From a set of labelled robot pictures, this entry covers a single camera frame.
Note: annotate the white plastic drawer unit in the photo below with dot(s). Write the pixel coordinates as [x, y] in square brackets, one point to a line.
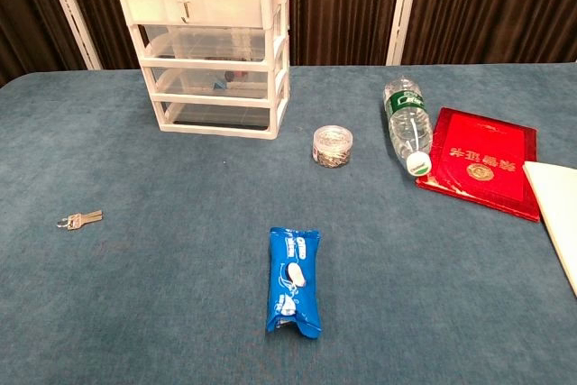
[203, 6]

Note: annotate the clear round jar of clips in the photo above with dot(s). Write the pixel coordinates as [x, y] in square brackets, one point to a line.
[332, 145]

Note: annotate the blue cookie snack packet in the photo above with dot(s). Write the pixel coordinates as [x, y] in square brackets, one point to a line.
[294, 283]

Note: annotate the clear water bottle green label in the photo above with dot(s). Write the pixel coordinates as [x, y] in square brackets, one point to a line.
[407, 121]

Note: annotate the dark brown pleated curtain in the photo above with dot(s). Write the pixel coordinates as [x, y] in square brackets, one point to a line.
[342, 6]

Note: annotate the red certificate folder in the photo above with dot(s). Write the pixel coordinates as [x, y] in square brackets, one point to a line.
[484, 164]

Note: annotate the white paper sheet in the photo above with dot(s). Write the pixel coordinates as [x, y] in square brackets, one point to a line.
[557, 204]

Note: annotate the white partition frame post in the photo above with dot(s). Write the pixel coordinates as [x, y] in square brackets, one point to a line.
[402, 8]
[72, 11]

